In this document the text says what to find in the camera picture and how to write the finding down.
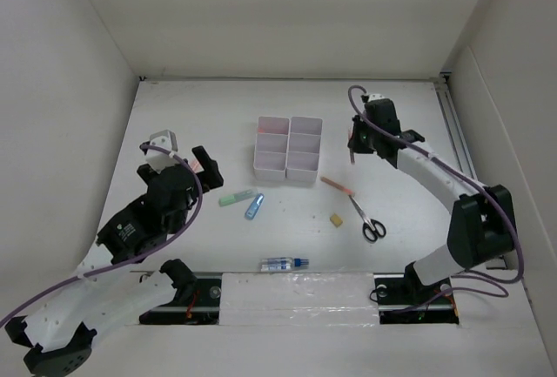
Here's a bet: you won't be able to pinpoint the red highlighter pen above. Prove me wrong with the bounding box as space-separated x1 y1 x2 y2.
258 120 289 135

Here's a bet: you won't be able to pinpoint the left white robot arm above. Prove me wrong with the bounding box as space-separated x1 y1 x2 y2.
1 141 224 376

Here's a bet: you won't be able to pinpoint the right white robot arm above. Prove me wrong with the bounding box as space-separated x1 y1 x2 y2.
348 92 523 302

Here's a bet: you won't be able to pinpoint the green capped correction tape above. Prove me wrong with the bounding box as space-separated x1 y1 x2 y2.
218 189 258 207

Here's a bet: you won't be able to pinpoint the blue transparent stapler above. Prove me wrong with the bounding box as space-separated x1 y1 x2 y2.
245 193 265 220

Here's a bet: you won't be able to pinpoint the brown orange pen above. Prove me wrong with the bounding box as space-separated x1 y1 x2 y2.
319 176 355 196

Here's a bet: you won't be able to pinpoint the right white compartment organizer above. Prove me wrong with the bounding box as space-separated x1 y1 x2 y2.
285 117 323 183

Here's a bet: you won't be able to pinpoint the white compartment organizer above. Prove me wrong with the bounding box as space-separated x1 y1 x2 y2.
253 116 290 181
285 117 323 183

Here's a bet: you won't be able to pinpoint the left white compartment organizer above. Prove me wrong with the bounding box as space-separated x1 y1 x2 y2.
253 116 290 181

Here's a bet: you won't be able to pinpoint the yellow eraser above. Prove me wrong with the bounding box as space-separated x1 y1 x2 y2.
330 214 343 227

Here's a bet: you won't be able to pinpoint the blue capped glue bottle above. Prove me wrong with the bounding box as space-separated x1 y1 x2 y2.
260 257 309 273

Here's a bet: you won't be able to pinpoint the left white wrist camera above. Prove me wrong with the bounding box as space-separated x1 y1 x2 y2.
140 129 178 173

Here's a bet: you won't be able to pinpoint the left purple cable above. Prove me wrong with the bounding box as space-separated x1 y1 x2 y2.
0 144 205 321

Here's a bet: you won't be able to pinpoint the black handled scissors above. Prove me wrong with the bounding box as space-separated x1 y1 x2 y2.
348 194 386 244

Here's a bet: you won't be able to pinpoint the aluminium rail right side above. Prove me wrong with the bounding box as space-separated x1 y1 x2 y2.
434 71 508 269

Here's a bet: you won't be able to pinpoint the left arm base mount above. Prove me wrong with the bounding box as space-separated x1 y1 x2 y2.
138 259 222 326

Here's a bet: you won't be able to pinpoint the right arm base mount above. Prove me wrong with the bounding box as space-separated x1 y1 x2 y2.
369 274 460 325

